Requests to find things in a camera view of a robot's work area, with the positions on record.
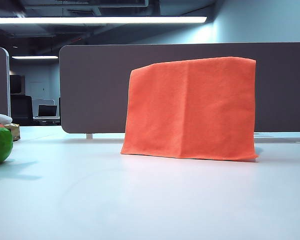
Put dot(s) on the orange microfibre cloth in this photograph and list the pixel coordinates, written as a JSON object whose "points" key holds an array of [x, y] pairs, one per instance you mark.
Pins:
{"points": [[190, 112]]}

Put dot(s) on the white folded cloth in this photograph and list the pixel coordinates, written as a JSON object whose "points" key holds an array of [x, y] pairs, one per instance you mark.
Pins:
{"points": [[0, 117]]}

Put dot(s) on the grey-brown fabric desk divider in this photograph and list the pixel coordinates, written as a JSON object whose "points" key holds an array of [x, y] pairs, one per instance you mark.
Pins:
{"points": [[95, 95]]}

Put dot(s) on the black monitor on desk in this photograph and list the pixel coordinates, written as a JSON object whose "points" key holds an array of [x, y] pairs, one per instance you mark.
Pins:
{"points": [[47, 110]]}

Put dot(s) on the white office desk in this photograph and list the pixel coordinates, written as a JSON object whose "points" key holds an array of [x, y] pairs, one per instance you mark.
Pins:
{"points": [[46, 117]]}

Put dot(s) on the long ceiling light strip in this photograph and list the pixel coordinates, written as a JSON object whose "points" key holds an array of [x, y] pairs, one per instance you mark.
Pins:
{"points": [[115, 20]]}

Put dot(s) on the black office chair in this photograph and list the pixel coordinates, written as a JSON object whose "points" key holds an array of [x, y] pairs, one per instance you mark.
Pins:
{"points": [[21, 110]]}

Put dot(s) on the short ceiling light strip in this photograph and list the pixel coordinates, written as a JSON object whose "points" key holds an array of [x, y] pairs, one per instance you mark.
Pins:
{"points": [[35, 57]]}

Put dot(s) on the gold yellow box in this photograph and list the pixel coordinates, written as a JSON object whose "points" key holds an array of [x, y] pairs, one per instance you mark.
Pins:
{"points": [[15, 132]]}

